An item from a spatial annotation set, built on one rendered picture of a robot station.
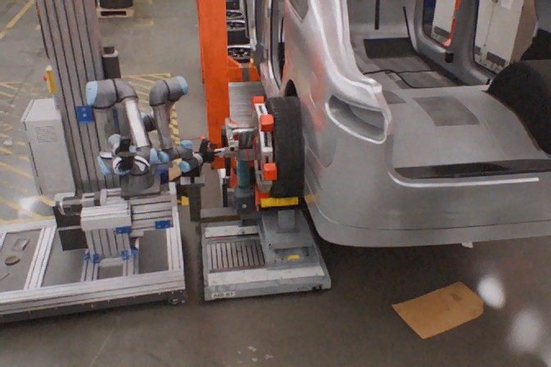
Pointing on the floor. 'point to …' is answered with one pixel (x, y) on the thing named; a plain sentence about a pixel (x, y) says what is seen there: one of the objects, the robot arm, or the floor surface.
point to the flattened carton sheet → (440, 310)
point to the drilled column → (194, 202)
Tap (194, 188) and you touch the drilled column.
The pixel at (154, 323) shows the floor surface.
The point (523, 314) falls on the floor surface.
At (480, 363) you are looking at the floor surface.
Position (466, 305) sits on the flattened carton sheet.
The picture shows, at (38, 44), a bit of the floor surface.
